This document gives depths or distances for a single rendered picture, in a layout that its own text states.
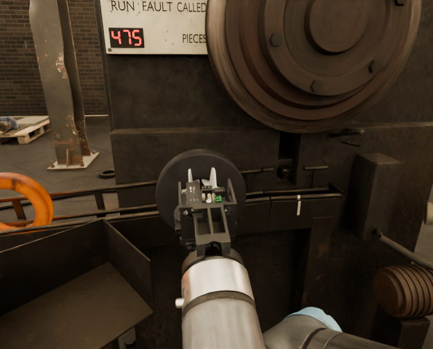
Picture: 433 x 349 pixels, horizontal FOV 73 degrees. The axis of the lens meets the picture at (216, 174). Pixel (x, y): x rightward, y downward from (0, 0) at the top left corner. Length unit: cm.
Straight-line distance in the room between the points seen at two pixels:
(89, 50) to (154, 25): 622
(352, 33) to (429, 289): 64
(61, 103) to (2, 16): 431
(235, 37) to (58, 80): 287
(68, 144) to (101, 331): 301
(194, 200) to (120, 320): 32
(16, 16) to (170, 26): 673
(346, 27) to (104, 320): 70
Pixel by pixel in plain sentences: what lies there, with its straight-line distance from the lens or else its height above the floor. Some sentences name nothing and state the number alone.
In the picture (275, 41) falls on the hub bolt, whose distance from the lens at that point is 60.
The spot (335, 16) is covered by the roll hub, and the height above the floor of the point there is 112.
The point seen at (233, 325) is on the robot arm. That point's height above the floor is 83.
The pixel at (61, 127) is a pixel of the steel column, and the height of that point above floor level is 43.
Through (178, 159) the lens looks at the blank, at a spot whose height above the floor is 89.
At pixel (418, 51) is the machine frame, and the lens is 106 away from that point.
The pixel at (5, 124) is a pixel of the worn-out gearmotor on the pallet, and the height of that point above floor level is 26.
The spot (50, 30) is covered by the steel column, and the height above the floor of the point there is 134.
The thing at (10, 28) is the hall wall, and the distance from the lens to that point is 751.
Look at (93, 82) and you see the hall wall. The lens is 700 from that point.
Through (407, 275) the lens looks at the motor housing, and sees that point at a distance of 93.
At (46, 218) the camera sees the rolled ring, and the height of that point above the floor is 68.
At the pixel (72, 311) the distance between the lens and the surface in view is 67.
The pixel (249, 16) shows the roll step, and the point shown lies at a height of 112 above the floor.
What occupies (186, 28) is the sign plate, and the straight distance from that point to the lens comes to 80.
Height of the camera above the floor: 103
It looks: 20 degrees down
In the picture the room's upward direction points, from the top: straight up
